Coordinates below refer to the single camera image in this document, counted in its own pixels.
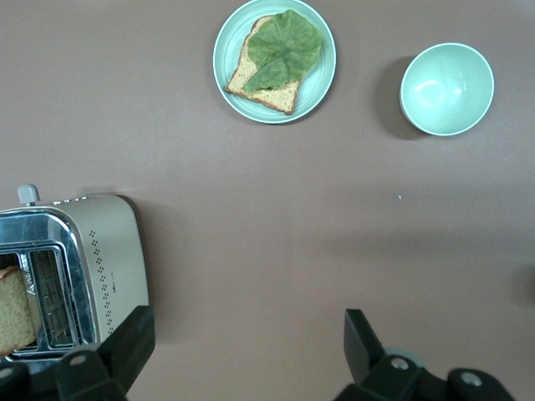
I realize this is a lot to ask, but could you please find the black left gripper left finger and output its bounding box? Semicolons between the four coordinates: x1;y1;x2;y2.
53;305;156;401

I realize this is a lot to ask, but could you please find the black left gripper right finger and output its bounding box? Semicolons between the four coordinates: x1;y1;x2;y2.
334;308;451;401

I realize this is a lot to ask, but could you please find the beige chrome toaster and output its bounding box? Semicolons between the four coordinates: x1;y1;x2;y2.
0;183;150;364

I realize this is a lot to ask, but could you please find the brown toast slice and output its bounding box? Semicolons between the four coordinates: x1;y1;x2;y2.
0;265;43;358

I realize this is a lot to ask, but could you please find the light green plate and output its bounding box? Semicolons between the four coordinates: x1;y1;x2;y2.
212;0;338;125

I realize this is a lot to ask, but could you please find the bread slice under lettuce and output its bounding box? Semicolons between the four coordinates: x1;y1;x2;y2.
224;15;304;117

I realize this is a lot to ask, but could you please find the light green bowl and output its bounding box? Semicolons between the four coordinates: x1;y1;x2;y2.
399;42;496;138

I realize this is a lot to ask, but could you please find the green lettuce leaf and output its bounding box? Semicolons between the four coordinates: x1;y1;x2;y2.
242;8;324;94

